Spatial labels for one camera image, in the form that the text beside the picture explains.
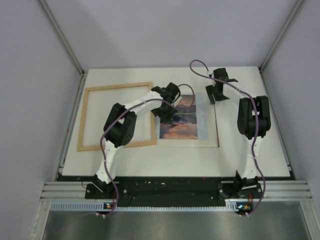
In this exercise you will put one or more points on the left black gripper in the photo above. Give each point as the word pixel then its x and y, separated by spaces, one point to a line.
pixel 166 116

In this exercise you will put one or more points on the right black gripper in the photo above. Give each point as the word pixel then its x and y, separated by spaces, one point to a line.
pixel 210 90

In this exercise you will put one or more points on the light wooden picture frame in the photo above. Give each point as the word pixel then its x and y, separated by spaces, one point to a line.
pixel 87 90

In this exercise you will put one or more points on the orange sky photo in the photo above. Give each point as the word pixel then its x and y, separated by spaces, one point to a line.
pixel 183 124

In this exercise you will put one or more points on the cream mat board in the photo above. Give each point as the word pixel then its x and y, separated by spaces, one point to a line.
pixel 206 124

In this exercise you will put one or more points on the brown fibreboard backing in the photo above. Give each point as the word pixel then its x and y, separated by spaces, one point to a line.
pixel 217 127

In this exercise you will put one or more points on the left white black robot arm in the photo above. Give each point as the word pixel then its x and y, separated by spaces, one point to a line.
pixel 120 124

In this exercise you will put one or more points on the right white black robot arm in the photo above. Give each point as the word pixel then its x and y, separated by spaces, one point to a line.
pixel 253 123

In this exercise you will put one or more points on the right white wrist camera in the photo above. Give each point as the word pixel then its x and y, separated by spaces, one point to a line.
pixel 209 73

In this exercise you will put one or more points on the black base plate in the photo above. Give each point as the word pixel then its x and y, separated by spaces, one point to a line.
pixel 161 192

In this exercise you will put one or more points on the left aluminium corner post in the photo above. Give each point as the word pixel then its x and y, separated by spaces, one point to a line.
pixel 60 36

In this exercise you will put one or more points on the aluminium corner post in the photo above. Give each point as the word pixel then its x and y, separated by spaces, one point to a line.
pixel 298 6
pixel 60 36

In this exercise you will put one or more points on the right aluminium corner post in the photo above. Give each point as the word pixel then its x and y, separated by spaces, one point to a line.
pixel 298 6

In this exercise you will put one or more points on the aluminium front rail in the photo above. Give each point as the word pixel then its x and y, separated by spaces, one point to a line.
pixel 286 190

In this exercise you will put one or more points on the grey slotted cable duct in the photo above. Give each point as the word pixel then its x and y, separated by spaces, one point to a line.
pixel 107 206

